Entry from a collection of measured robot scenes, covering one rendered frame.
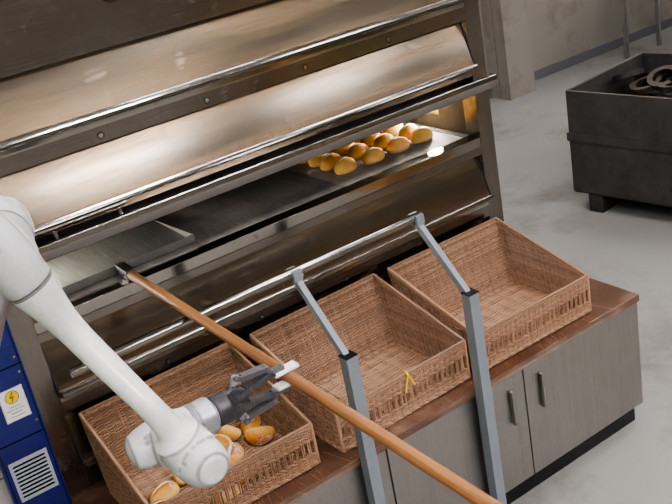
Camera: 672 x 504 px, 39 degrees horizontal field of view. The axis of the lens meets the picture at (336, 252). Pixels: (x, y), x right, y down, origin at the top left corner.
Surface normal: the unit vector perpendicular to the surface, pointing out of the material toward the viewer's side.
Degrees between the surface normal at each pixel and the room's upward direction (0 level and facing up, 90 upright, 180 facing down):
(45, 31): 90
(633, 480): 0
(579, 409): 90
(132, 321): 70
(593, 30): 90
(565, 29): 90
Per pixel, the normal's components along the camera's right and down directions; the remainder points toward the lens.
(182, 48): 0.47, -0.09
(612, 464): -0.18, -0.90
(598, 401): 0.57, 0.24
